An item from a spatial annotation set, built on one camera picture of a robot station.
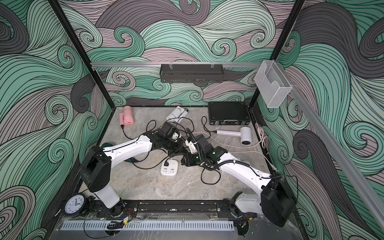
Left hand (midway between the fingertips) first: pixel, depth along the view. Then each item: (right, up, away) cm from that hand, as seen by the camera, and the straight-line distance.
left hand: (189, 151), depth 79 cm
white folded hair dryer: (-9, +20, +30) cm, 37 cm away
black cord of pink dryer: (-32, +12, +28) cm, 44 cm away
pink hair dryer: (-47, +19, +31) cm, 59 cm away
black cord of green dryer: (-22, -12, +8) cm, 27 cm away
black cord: (+17, -13, +8) cm, 23 cm away
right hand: (-4, -5, -2) cm, 7 cm away
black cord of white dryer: (-4, +19, +34) cm, 40 cm away
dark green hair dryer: (-53, +1, +13) cm, 55 cm away
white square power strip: (-12, -11, +6) cm, 17 cm away
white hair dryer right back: (+38, +8, +18) cm, 43 cm away
